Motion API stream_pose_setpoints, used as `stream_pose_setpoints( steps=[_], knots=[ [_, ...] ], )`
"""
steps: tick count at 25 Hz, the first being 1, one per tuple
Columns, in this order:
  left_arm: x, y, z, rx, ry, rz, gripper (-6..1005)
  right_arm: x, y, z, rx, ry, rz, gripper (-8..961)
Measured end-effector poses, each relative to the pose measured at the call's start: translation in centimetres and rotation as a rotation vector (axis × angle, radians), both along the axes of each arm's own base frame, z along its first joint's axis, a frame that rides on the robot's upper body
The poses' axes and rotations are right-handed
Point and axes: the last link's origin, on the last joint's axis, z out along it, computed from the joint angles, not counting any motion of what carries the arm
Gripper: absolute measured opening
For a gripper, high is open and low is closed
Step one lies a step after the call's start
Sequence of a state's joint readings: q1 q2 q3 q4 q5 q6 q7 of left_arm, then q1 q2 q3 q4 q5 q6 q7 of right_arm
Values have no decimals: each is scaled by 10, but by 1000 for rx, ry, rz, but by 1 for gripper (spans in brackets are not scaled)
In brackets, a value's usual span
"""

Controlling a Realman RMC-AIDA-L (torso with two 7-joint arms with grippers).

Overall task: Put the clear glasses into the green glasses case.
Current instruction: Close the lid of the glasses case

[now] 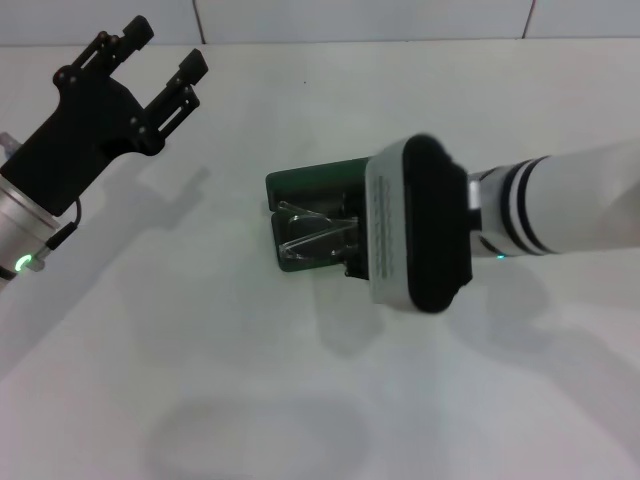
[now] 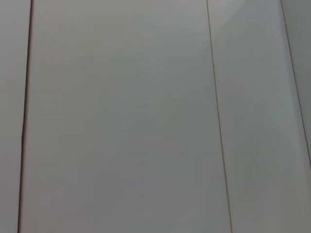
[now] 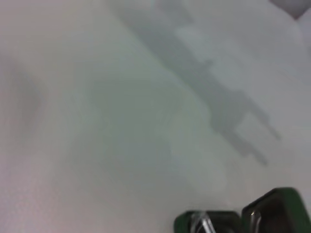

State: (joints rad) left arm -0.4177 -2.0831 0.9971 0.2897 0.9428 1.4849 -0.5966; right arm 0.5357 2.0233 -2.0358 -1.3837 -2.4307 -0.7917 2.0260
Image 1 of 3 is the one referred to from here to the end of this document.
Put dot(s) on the clear white glasses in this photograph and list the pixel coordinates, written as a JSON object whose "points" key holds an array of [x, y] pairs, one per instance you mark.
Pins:
{"points": [[310, 220]]}

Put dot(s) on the silver left wrist connector port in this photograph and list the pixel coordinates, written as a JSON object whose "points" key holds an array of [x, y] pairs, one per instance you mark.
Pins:
{"points": [[7, 145]]}

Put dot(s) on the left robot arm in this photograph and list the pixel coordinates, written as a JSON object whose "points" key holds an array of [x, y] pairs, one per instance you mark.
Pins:
{"points": [[20, 220]]}

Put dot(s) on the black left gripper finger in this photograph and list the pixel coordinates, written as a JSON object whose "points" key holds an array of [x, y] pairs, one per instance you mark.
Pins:
{"points": [[137, 32], [192, 66]]}

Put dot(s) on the green glasses case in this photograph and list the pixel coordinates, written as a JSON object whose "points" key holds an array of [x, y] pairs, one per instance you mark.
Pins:
{"points": [[310, 175]]}

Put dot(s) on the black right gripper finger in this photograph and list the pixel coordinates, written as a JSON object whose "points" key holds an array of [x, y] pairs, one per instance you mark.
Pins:
{"points": [[356, 207], [358, 264]]}

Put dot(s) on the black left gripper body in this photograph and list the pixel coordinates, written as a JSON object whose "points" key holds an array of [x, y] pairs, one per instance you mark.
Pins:
{"points": [[85, 130]]}

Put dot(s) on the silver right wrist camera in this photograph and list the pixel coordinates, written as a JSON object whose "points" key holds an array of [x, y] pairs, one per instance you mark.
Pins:
{"points": [[430, 225]]}

